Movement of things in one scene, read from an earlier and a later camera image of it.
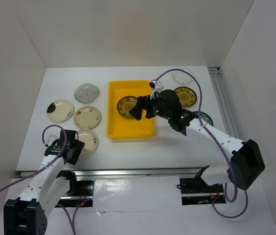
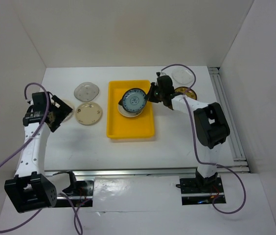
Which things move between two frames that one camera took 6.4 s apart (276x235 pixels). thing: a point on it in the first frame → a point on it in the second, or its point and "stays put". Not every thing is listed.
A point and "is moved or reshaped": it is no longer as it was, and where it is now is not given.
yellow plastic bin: (119, 127) stays put
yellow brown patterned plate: (187, 97) stays put
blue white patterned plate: (205, 117) is moved or reshaped
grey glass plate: (86, 93) stays put
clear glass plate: (183, 77) stays put
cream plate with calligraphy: (87, 117) is moved or reshaped
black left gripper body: (77, 146) → (59, 113)
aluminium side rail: (223, 101) stays put
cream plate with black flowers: (90, 139) → (127, 113)
